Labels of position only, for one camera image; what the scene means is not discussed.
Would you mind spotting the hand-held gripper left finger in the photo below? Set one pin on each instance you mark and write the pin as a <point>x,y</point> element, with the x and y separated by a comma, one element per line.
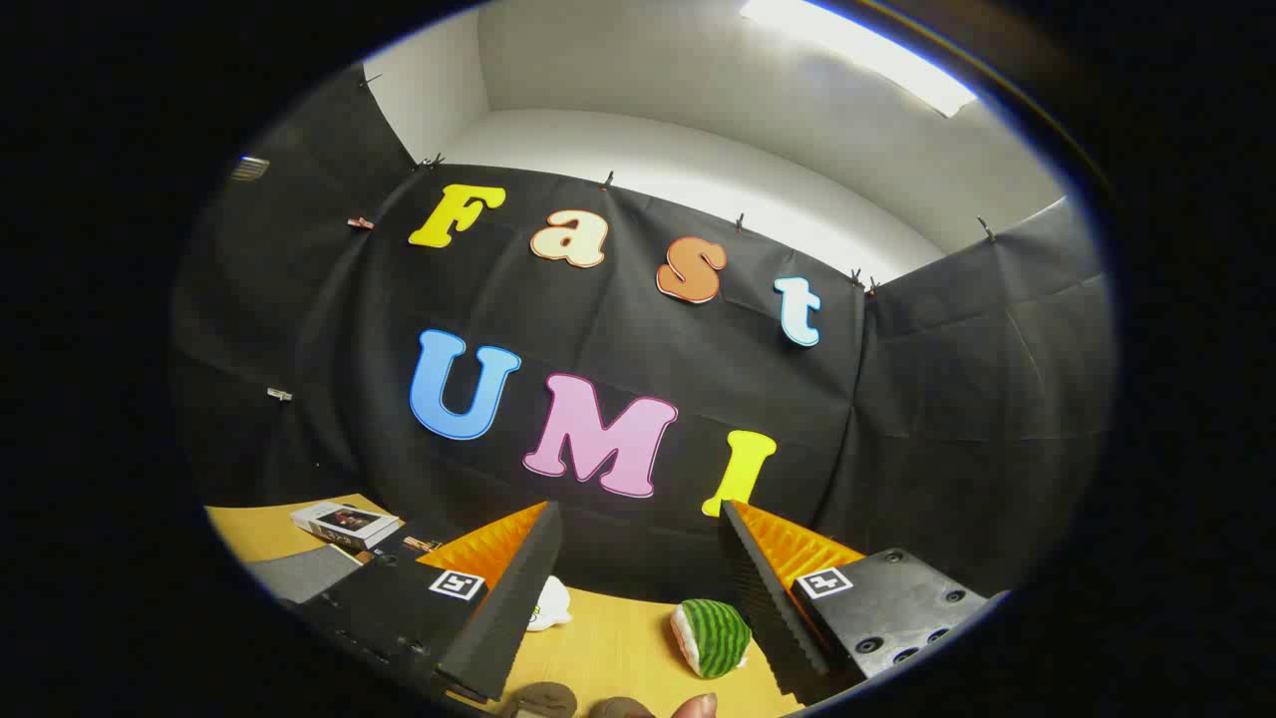
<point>498,618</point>

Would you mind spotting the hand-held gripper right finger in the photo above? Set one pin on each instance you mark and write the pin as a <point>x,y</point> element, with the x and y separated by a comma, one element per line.
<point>768,608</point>

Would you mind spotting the brown fuzzy shoe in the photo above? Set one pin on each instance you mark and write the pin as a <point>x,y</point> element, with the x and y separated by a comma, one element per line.
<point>618,709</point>
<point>538,700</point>

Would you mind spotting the fabric storage box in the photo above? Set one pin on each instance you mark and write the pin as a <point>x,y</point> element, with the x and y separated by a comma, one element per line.
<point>299,573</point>

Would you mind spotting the white plush toy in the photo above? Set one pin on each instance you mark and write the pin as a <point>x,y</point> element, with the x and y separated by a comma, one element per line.
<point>550,603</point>

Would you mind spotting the watermelon slice plush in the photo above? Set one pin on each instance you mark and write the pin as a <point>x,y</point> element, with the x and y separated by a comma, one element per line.
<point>718,638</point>

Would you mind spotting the white book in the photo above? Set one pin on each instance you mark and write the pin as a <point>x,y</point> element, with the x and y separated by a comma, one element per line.
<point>344,521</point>

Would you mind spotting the copper clip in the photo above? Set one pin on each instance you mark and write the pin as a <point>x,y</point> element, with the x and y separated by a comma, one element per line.
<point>361,223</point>

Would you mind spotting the grey vent grille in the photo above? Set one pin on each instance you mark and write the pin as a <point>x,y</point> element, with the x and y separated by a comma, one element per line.
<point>249,168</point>

